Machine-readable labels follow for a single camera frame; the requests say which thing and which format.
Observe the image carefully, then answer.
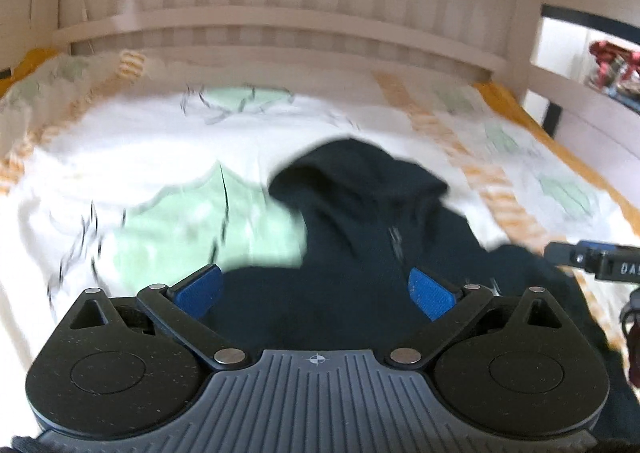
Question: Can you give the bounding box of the pile of colourful clothes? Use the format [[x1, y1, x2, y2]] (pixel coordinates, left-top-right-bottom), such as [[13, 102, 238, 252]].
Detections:
[[586, 40, 640, 110]]

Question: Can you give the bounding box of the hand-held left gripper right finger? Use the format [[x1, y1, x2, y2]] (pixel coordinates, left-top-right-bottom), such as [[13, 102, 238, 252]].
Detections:
[[385, 267, 567, 369]]

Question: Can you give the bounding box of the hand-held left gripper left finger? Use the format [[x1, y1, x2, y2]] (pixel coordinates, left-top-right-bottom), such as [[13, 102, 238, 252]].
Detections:
[[69, 263, 248, 369]]

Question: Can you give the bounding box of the yellow bed sheet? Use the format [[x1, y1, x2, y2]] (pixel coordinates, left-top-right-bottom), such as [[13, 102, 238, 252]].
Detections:
[[0, 47, 640, 254]]

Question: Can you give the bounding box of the dark navy zip hoodie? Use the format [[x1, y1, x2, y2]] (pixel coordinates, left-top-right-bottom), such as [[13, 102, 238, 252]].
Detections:
[[210, 136, 640, 453]]

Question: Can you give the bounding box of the white leaf-print duvet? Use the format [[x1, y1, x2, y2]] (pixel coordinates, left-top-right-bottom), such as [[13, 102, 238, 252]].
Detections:
[[0, 50, 632, 414]]

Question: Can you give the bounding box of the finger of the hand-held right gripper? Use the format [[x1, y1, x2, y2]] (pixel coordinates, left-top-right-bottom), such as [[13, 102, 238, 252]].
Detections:
[[543, 239, 640, 281]]

